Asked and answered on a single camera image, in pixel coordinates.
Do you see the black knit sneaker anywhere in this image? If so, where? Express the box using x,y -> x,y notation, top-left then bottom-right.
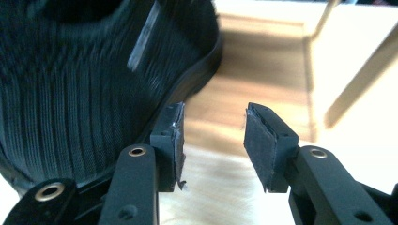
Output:
0,0 -> 225,201

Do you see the wooden three-tier shoe rack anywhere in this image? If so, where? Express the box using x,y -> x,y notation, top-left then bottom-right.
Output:
184,0 -> 398,151

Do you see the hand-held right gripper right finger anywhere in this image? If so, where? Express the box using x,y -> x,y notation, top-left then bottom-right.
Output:
242,101 -> 300,194

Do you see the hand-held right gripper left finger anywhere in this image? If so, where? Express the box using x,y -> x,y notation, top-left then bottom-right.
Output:
149,101 -> 188,193

